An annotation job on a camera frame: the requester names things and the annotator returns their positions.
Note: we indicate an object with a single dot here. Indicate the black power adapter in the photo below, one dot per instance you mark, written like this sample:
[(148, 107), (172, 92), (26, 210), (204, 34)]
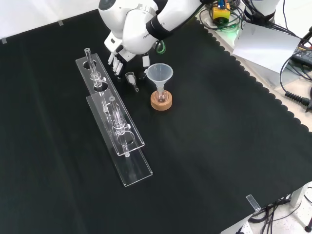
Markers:
[(302, 52)]

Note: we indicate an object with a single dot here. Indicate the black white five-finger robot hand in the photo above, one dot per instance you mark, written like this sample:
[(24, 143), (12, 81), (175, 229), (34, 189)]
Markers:
[(114, 42)]

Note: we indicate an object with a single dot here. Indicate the yellow stop button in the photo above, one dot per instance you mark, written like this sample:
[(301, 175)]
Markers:
[(220, 13)]

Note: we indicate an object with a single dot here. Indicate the pale board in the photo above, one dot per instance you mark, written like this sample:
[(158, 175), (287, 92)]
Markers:
[(263, 44)]

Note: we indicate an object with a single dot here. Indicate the clear tape strip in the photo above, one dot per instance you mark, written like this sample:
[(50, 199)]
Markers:
[(253, 202)]

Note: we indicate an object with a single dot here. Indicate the clear acrylic funnel stand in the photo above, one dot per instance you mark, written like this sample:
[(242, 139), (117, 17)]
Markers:
[(136, 170)]

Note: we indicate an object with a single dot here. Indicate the translucent plastic funnel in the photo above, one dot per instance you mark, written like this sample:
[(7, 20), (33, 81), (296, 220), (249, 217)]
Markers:
[(159, 73)]

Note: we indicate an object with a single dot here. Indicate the small glass round-bottom flask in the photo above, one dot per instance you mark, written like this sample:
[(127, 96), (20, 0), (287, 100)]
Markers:
[(161, 98)]

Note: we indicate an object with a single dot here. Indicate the black bench cloth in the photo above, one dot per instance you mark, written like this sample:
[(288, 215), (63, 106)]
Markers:
[(207, 146)]

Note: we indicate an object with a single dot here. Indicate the clear weighing funnel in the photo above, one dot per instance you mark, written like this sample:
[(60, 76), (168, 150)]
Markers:
[(130, 78)]

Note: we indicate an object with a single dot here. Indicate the grey tape piece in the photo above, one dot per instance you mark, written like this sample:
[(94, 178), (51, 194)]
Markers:
[(60, 23), (4, 40)]

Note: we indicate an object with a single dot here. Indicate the white table leg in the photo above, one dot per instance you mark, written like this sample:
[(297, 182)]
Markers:
[(298, 195)]

